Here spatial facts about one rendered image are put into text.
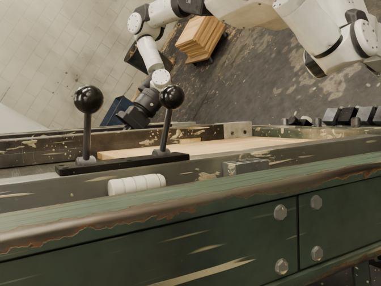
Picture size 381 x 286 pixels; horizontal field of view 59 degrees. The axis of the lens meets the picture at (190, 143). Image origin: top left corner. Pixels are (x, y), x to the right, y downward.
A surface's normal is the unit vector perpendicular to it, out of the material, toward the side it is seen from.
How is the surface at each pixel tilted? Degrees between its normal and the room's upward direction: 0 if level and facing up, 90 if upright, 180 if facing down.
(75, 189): 90
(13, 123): 90
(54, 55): 90
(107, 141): 90
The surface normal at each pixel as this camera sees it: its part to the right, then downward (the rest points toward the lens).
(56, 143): 0.48, 0.05
